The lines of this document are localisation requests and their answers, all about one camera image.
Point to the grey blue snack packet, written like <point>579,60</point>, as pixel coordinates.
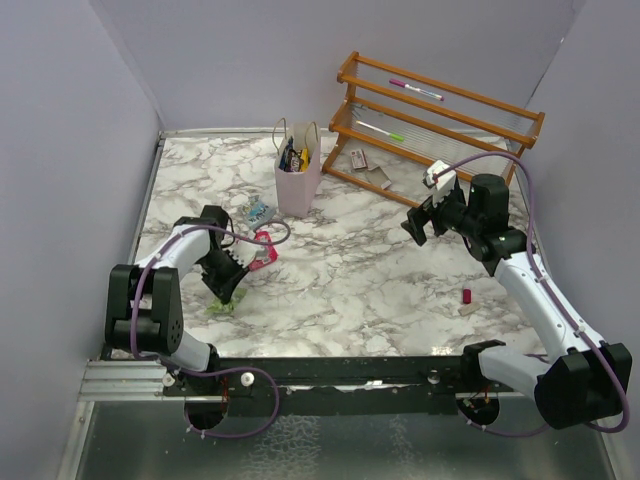
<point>257,213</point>

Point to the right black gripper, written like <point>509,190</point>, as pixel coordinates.
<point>419,215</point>

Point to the green snack packet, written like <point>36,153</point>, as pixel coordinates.
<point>218,307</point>

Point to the green tipped white pen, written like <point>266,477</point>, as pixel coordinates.
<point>379,130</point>

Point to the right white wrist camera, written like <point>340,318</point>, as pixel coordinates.
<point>440,180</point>

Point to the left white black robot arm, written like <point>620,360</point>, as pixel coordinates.
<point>144,311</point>

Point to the small beige block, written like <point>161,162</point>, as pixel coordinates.
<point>468,309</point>

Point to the pink marker pen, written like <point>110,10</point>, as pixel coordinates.
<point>403,85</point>

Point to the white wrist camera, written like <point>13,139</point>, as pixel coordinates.
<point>440,180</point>
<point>243,253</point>

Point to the small red white box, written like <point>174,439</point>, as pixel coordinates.
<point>359,160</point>

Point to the pink snack packet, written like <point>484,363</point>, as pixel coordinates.
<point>266,253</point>

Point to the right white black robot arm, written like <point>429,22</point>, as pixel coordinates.
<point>584,378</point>

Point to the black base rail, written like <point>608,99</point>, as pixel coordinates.
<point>329,386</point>

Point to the aluminium frame rail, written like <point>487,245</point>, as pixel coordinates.
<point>121,381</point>

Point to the wooden shelf rack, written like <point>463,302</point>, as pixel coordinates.
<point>464,124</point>

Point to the purple m&m's packet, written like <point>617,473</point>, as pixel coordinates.
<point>286,155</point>

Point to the yellow m&m's packet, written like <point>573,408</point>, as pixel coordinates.
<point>301,160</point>

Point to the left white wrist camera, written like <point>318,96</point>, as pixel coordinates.
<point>243,253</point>

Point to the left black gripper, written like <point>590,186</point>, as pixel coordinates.
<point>223,287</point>

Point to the pink paper bag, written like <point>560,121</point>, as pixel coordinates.
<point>295,191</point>

